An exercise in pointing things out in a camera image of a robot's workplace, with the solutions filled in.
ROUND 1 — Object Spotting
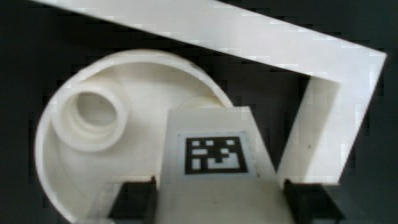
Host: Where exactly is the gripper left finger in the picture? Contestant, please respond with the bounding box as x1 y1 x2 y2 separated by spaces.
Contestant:
87 176 160 224

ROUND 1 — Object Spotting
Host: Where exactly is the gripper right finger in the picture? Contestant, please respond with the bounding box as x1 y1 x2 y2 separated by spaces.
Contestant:
283 179 345 224

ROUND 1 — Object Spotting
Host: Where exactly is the white stool leg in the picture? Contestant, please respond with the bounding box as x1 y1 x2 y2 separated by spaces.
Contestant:
155 107 293 224

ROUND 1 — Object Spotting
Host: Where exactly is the white obstacle wall frame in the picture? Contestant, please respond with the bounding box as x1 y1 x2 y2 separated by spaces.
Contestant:
34 0 387 184

